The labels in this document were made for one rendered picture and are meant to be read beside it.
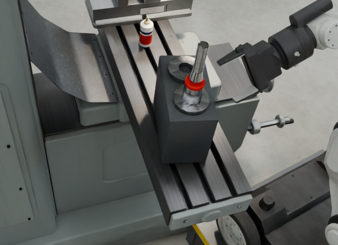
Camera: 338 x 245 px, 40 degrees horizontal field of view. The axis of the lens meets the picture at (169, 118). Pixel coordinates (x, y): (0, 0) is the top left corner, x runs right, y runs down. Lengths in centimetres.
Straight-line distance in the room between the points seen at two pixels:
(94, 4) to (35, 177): 60
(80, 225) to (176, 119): 98
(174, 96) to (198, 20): 204
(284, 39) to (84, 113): 69
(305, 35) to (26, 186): 102
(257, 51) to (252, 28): 210
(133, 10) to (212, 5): 173
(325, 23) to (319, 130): 165
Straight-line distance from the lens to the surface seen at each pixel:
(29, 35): 135
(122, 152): 172
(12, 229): 188
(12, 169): 153
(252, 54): 106
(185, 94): 109
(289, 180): 173
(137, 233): 202
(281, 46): 108
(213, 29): 308
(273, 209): 162
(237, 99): 111
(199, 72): 104
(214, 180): 123
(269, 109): 270
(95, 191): 190
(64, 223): 197
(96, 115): 151
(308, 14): 111
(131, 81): 141
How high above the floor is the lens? 198
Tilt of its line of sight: 52 degrees down
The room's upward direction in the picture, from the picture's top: 10 degrees clockwise
